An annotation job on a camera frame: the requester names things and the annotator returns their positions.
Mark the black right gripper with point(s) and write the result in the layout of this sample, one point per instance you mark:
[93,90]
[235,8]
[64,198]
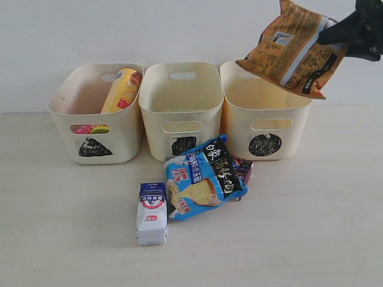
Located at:
[362,29]

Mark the orange instant noodle bag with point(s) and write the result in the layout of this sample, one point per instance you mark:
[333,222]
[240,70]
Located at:
[289,55]

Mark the blue instant noodle bag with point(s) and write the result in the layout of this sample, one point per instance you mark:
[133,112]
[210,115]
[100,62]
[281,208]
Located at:
[202,179]

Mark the yellow Lays chips can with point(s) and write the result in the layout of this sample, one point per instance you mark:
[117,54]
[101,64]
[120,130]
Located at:
[123,90]

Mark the pink Lays chips can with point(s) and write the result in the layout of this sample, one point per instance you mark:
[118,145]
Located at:
[84,130]

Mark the cream bin with circle mark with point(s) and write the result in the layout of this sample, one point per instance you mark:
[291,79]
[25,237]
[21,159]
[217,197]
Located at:
[261,120]

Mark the small dark purple box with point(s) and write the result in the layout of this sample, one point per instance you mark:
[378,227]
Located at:
[243,169]

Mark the cream bin with square mark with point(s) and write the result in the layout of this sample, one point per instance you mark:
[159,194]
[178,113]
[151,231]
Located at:
[181,106]

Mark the cream bin with triangle mark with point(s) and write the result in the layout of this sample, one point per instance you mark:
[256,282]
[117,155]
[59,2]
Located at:
[78,101]

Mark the white blue milk carton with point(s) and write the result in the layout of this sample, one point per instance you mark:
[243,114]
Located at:
[152,216]

